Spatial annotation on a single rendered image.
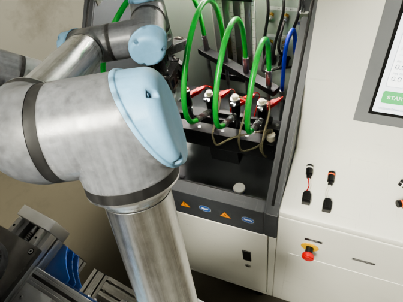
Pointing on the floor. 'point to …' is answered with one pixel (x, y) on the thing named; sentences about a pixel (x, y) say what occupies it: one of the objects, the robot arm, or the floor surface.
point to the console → (335, 60)
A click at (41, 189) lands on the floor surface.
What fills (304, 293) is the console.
